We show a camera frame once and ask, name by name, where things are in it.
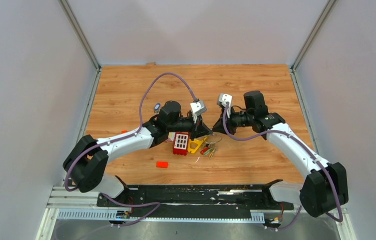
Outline large metal keyring with tags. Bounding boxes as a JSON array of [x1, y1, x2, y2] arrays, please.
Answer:
[[200, 133, 222, 159]]

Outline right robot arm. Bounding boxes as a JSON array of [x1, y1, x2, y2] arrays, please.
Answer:
[[212, 90, 349, 222]]

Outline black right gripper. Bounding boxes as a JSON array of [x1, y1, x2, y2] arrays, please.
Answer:
[[211, 105, 253, 136]]

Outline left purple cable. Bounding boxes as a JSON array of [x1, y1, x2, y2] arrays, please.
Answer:
[[63, 72, 202, 228]]

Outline red window block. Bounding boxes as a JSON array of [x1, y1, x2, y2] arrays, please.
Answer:
[[173, 132, 189, 156]]

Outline yellow plastic triangle frame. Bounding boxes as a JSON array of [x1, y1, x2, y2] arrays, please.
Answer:
[[187, 135, 208, 154]]

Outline aluminium front rail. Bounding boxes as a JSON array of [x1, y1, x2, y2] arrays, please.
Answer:
[[47, 186, 348, 223]]

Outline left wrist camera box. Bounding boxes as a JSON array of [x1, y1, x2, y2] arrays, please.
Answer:
[[190, 99, 207, 124]]

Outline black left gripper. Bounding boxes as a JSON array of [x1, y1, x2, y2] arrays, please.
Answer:
[[168, 113, 213, 142]]

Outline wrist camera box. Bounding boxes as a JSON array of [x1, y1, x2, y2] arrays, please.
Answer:
[[217, 93, 233, 118], [190, 99, 207, 124]]

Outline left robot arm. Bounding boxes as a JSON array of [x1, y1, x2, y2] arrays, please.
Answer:
[[63, 100, 212, 207]]

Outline blue tagged key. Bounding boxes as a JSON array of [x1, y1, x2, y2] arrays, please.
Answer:
[[153, 103, 161, 111]]

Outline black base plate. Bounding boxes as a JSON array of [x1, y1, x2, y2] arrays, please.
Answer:
[[114, 184, 293, 211]]

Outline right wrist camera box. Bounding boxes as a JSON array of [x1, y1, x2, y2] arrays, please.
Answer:
[[217, 93, 233, 118]]

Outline small orange-red block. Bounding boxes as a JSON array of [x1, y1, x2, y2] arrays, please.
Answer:
[[156, 161, 169, 169]]

